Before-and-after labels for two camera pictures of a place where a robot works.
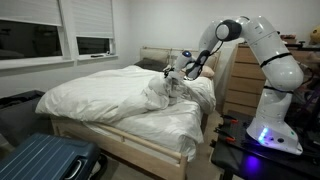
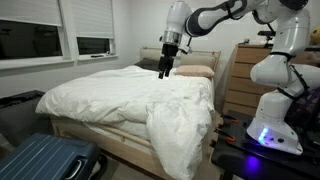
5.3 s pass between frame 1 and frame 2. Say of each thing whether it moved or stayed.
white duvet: moved
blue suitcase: stayed
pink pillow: stayed
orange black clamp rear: stayed
